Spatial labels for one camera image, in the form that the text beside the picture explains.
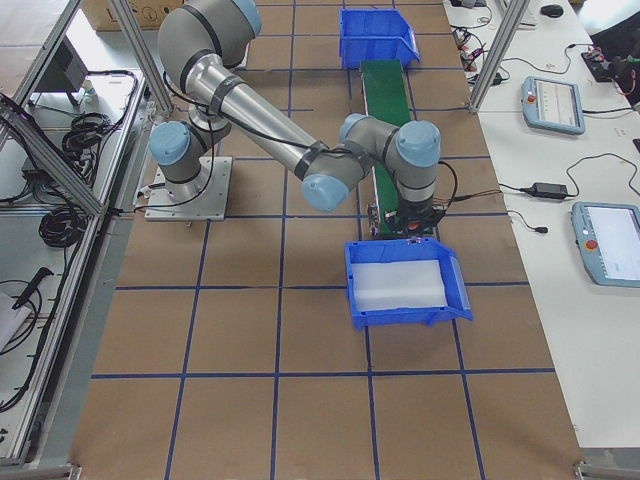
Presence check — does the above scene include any white foam pad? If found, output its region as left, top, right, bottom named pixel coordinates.
left=352, top=260, right=448, bottom=311

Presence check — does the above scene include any blue bin with white foam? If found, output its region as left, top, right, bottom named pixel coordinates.
left=344, top=238, right=474, bottom=330

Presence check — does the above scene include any black power adapter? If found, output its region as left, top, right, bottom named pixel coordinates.
left=520, top=182, right=570, bottom=200

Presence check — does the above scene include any green conveyor belt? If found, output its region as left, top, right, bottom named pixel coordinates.
left=360, top=60, right=411, bottom=238

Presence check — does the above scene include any far teach pendant tablet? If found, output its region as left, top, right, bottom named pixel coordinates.
left=521, top=76, right=585, bottom=135

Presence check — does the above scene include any teach pendant tablet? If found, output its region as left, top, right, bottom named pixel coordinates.
left=521, top=76, right=585, bottom=135
left=571, top=202, right=639, bottom=288

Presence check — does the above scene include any far blue plastic bin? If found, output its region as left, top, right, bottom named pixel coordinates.
left=339, top=9, right=421, bottom=69

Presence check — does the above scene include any near teach pendant tablet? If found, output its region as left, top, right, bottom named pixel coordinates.
left=571, top=202, right=639, bottom=288

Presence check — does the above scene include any aluminium frame post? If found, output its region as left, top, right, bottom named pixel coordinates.
left=468, top=0, right=529, bottom=113

